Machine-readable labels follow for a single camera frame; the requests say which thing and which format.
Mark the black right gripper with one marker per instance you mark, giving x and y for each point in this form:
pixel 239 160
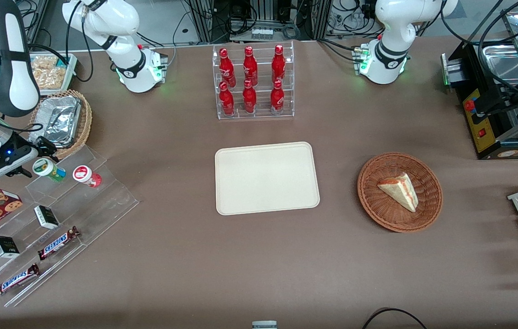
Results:
pixel 45 147

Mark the green gum bottle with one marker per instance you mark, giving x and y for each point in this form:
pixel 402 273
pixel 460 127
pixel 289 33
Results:
pixel 43 167

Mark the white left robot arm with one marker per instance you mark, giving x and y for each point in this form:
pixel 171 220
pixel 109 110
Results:
pixel 384 68

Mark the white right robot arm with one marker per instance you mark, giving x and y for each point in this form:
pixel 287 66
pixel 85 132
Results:
pixel 140 77

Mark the red gum bottle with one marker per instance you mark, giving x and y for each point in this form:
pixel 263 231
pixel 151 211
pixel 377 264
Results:
pixel 82 174

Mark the white rectangular snack tray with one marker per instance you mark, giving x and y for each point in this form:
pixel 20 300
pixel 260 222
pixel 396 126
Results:
pixel 72 77

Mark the beige plastic tray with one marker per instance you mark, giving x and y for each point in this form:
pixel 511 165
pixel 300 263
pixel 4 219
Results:
pixel 266 178

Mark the aluminium foil container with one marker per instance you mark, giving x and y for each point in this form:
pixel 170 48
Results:
pixel 60 121

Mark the light oval wicker basket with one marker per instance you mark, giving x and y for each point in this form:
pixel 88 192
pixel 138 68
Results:
pixel 86 119

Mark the black machine with yellow panel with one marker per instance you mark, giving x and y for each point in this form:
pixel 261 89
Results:
pixel 487 132

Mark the stainless steel pan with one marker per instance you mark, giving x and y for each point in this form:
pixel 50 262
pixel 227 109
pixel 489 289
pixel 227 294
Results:
pixel 503 66

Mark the small black box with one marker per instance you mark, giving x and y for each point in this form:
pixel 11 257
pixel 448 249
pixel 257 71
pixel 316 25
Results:
pixel 46 217
pixel 4 247

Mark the clear bag of snacks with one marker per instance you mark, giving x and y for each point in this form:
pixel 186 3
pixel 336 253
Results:
pixel 46 61
pixel 50 79

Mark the clear acrylic stepped stand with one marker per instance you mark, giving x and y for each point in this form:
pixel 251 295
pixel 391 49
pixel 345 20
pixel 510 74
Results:
pixel 103 201

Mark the teal snack pack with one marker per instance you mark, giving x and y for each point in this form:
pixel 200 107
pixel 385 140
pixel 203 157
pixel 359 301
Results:
pixel 63 61

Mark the Snickers chocolate bar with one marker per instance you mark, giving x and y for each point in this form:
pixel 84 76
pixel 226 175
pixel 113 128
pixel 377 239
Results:
pixel 57 243
pixel 15 280

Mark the wrapped sandwich wedge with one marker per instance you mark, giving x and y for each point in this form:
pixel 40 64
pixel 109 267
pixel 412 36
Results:
pixel 400 192

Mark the red cola bottle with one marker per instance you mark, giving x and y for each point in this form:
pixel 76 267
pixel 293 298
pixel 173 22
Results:
pixel 226 101
pixel 249 99
pixel 226 68
pixel 277 99
pixel 250 67
pixel 278 66

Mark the round brown wicker basket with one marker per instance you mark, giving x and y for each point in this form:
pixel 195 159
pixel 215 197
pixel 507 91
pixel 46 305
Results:
pixel 387 214

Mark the clear acrylic bottle rack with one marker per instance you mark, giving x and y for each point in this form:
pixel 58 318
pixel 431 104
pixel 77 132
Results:
pixel 263 98

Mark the white power strip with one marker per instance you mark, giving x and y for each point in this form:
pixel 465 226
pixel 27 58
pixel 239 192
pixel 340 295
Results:
pixel 262 33

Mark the grey box edge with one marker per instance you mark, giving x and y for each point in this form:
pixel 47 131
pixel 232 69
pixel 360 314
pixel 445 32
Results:
pixel 264 325

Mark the aluminium frame rack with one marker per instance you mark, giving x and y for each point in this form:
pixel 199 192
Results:
pixel 258 11

